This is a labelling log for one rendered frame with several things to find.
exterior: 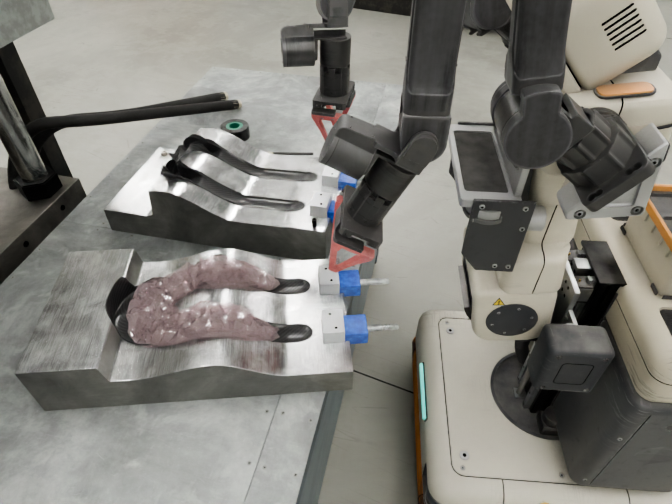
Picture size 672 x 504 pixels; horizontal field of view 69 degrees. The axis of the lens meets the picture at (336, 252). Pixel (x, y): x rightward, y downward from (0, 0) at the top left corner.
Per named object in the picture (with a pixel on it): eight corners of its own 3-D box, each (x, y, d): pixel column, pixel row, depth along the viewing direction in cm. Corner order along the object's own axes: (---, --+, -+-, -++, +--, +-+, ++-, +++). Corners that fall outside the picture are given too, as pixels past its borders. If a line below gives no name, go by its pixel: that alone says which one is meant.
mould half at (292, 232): (350, 192, 122) (351, 144, 113) (326, 264, 104) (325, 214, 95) (164, 167, 130) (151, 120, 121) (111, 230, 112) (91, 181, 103)
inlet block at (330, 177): (382, 189, 112) (384, 169, 109) (379, 202, 109) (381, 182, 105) (326, 182, 115) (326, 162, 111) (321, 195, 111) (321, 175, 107)
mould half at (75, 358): (339, 277, 101) (339, 237, 94) (352, 389, 83) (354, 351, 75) (89, 291, 98) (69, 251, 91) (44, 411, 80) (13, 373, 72)
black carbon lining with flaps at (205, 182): (320, 179, 114) (319, 143, 108) (301, 223, 103) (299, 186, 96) (181, 161, 120) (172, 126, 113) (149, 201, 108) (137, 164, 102)
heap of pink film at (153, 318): (280, 272, 94) (276, 242, 89) (279, 349, 81) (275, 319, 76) (141, 280, 93) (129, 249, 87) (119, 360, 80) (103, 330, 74)
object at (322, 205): (376, 219, 105) (377, 199, 101) (371, 234, 101) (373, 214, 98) (316, 211, 107) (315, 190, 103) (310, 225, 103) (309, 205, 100)
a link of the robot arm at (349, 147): (444, 144, 59) (439, 110, 65) (359, 101, 56) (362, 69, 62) (392, 213, 66) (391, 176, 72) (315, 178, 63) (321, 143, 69)
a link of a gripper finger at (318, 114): (311, 147, 99) (310, 104, 93) (319, 130, 104) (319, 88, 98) (344, 152, 98) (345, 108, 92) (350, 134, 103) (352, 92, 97)
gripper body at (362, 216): (336, 235, 69) (361, 199, 64) (340, 192, 76) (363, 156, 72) (376, 252, 71) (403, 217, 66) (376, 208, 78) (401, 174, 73)
